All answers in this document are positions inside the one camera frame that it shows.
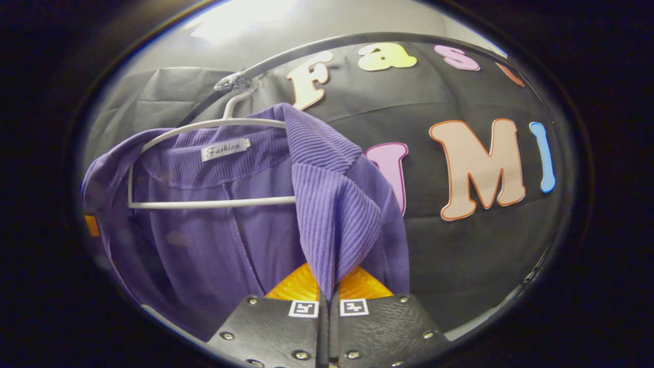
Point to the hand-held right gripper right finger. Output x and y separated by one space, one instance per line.
378 327

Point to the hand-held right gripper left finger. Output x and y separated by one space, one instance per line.
276 327

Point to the white clothes hanger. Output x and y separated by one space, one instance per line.
204 203

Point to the clear tape wrap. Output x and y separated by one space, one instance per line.
232 82

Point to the purple ribbed jacket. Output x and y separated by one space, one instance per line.
204 245

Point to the black clothes rack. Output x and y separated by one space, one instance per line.
357 37

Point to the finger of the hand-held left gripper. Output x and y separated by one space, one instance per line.
92 226

